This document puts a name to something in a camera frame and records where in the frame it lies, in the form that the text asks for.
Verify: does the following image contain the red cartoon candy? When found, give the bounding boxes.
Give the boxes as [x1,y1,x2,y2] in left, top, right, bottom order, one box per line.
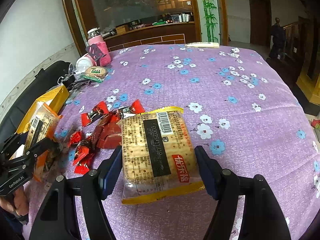
[73,138,96,165]
[74,154,94,175]

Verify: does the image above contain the dark red chocolate bar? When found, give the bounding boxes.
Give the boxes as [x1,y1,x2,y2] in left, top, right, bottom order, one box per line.
[92,112,121,149]
[67,130,82,148]

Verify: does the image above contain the red black candy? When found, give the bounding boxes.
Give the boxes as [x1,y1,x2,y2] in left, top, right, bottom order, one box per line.
[117,100,145,119]
[81,101,109,127]

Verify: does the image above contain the yellow saltine cracker pack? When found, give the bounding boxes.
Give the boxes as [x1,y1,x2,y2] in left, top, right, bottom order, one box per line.
[120,106,204,205]

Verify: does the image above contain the orange cracker pack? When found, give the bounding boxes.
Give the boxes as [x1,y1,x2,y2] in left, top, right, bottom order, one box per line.
[23,103,61,181]

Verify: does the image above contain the person's left hand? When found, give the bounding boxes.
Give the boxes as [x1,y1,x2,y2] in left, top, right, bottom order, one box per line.
[1,186,29,216]

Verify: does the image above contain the yellow taped white box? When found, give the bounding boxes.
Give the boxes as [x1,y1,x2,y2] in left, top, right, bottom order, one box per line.
[15,84,70,135]

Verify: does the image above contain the eyeglasses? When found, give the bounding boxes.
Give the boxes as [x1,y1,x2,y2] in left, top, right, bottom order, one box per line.
[67,79,92,93]

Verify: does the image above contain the small black device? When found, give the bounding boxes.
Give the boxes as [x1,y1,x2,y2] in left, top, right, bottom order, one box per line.
[57,74,75,87]

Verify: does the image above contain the purple floral tablecloth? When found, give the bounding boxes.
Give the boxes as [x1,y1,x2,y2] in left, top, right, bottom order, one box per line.
[55,45,319,239]

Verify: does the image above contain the round biscuit green pack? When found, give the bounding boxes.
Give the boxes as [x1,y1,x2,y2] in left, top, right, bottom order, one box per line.
[80,66,107,83]

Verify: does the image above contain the white round lidded container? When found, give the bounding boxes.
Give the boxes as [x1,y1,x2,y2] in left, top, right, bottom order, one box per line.
[75,53,96,73]

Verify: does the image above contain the pink sleeved glass bottle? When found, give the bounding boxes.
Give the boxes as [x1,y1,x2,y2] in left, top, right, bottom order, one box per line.
[86,28,112,67]

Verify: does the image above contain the cream remote control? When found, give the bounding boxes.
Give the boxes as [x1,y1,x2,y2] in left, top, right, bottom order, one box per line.
[185,42,220,49]

